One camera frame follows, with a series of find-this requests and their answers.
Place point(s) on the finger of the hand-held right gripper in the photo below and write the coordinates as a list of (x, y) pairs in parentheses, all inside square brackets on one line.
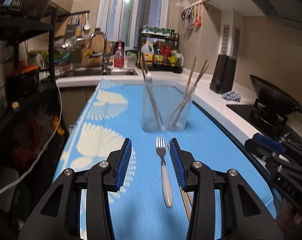
[(266, 141), (286, 165)]

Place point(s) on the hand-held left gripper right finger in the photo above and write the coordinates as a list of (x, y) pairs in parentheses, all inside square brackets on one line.
[(177, 165)]

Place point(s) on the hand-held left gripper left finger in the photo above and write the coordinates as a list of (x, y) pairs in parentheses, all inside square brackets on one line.
[(123, 165)]

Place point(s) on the clear plastic utensil holder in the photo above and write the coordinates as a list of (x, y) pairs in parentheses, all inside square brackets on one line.
[(166, 105)]

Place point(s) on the person's right hand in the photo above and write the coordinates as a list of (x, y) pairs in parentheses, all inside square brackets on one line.
[(288, 217)]

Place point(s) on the steel stove knob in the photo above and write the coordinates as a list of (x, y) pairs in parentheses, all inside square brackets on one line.
[(285, 137)]

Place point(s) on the black burner grate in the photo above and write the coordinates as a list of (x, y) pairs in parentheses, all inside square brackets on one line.
[(256, 115)]

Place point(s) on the black glass gas stove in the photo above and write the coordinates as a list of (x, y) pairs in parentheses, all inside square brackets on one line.
[(241, 110)]

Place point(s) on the black wok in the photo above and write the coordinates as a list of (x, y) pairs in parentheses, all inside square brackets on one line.
[(273, 92)]

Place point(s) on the blue grey dish cloth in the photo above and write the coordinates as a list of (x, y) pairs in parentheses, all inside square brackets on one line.
[(231, 96)]

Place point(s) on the blue patterned mat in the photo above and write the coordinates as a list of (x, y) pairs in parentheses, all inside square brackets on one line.
[(146, 217)]

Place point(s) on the black knife block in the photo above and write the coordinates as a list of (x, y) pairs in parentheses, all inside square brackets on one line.
[(223, 75)]

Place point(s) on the black spice rack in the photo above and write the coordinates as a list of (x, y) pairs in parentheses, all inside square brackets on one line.
[(163, 68)]

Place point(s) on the steel kitchen sink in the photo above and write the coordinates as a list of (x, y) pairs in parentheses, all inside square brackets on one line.
[(90, 72)]

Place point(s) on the glass jar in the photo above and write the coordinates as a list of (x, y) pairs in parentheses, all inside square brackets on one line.
[(131, 60)]

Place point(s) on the green oil bottle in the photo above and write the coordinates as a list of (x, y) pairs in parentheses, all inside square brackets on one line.
[(176, 58)]

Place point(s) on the pink dish soap bottle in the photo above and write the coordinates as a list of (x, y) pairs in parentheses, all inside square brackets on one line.
[(118, 57)]

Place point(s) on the dark sauce bottle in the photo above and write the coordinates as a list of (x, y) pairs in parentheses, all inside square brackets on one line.
[(158, 57)]

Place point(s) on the red capped sauce bottle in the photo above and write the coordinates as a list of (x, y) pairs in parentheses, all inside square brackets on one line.
[(167, 55)]

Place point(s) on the large cooking oil bottle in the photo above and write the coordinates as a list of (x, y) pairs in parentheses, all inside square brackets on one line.
[(148, 55)]

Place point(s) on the round wooden cutting board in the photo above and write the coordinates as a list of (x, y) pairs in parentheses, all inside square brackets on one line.
[(95, 52)]

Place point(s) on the steel kitchen faucet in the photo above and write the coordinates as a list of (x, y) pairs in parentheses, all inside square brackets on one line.
[(104, 42)]

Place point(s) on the green plastic basin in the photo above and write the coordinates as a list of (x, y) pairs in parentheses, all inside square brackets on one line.
[(55, 56)]

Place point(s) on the dark pot with orange lid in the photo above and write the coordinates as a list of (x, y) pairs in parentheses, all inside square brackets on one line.
[(23, 82)]

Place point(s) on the steel bowl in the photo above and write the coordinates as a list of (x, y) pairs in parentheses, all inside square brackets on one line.
[(64, 47)]

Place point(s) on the row of green-capped spice jars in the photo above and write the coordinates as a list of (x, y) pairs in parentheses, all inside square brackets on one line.
[(156, 30)]

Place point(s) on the grey range hood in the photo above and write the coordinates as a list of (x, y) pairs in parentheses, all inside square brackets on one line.
[(278, 2)]

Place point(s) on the hanging white ladle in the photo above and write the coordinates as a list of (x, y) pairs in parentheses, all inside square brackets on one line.
[(87, 25)]

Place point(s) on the hanging steel grater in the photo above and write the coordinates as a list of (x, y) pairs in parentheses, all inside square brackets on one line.
[(69, 31)]

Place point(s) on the hanging wooden spatula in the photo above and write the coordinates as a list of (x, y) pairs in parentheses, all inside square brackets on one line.
[(78, 27)]

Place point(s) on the hanging steel tongs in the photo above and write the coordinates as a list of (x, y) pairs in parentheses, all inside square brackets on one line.
[(191, 17)]

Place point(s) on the hanging scissors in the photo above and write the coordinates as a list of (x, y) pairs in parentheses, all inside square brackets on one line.
[(184, 17)]

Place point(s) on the hanging wooden cutting board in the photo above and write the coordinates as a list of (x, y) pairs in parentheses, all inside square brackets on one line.
[(62, 28)]

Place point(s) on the sliding glass window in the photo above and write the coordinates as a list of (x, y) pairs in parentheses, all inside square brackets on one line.
[(130, 10)]

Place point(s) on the black shelf rack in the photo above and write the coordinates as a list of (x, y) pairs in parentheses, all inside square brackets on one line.
[(23, 27)]

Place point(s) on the dark round bowl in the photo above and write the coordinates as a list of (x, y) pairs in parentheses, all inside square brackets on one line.
[(37, 2)]

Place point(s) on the wide wall vent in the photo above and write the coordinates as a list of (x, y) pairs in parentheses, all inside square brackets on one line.
[(236, 42)]

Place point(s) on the narrow wall vent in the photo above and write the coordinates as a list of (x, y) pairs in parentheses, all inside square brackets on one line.
[(226, 40)]

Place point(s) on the black wall rail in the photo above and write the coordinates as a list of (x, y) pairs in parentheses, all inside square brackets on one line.
[(73, 13)]

